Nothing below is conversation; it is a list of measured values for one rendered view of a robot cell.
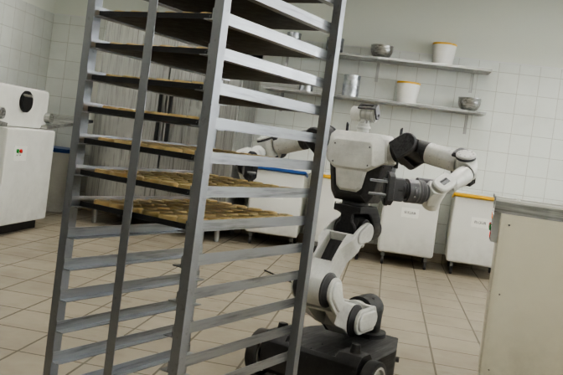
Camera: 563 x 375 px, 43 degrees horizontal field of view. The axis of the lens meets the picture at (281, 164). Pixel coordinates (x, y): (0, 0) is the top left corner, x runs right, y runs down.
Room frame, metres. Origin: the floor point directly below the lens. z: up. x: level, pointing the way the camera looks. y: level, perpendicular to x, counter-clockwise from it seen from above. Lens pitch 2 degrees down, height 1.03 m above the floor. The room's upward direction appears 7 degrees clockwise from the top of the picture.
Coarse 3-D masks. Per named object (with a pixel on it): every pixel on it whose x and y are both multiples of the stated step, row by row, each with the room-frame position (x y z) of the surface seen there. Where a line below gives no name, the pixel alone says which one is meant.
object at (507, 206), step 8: (496, 200) 3.16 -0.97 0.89; (504, 200) 3.15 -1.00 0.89; (512, 200) 3.14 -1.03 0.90; (496, 208) 3.16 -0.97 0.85; (504, 208) 3.15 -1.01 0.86; (512, 208) 3.14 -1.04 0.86; (520, 208) 3.13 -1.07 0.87; (528, 208) 3.12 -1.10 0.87; (536, 208) 3.11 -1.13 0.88; (544, 208) 3.11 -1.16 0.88; (552, 208) 3.10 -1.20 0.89; (560, 208) 3.09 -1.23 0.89; (536, 216) 3.11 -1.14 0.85; (544, 216) 3.11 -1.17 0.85; (552, 216) 3.10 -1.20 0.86; (560, 216) 3.09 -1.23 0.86
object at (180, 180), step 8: (96, 168) 2.02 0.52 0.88; (120, 176) 1.97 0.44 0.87; (144, 176) 1.99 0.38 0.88; (152, 176) 2.02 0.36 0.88; (160, 176) 2.06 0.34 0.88; (168, 176) 2.10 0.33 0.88; (176, 176) 2.17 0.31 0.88; (184, 176) 2.22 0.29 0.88; (192, 176) 2.26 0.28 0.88; (216, 176) 2.40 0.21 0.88; (168, 184) 1.87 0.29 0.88; (176, 184) 1.88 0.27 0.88; (184, 184) 1.86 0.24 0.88; (208, 184) 1.97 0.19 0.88; (216, 184) 2.04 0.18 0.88; (224, 184) 2.07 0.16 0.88; (232, 184) 2.12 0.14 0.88; (240, 184) 2.17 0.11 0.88; (248, 184) 2.19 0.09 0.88; (256, 184) 2.24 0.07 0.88; (264, 184) 2.29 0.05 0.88; (272, 184) 2.35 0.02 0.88
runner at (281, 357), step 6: (282, 354) 2.28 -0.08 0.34; (264, 360) 2.19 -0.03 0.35; (270, 360) 2.22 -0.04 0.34; (276, 360) 2.26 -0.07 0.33; (282, 360) 2.29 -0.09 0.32; (246, 366) 2.11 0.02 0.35; (252, 366) 2.13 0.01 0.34; (258, 366) 2.16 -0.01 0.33; (264, 366) 2.19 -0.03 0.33; (270, 366) 2.22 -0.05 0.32; (228, 372) 2.03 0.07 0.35; (234, 372) 2.05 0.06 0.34; (240, 372) 2.08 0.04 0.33; (246, 372) 2.11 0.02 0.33; (252, 372) 2.14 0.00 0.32
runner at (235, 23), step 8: (232, 16) 1.86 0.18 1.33; (232, 24) 1.86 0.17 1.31; (240, 24) 1.89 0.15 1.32; (248, 24) 1.92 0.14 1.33; (256, 24) 1.96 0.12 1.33; (240, 32) 1.94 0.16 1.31; (248, 32) 1.93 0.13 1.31; (256, 32) 1.96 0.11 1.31; (264, 32) 1.99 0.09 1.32; (272, 32) 2.03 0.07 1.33; (272, 40) 2.03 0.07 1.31; (280, 40) 2.06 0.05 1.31; (288, 40) 2.10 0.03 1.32; (296, 40) 2.14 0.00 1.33; (288, 48) 2.14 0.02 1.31; (296, 48) 2.14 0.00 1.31; (304, 48) 2.19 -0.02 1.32; (312, 48) 2.23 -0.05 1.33; (320, 48) 2.27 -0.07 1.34; (312, 56) 2.27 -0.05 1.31; (320, 56) 2.28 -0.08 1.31
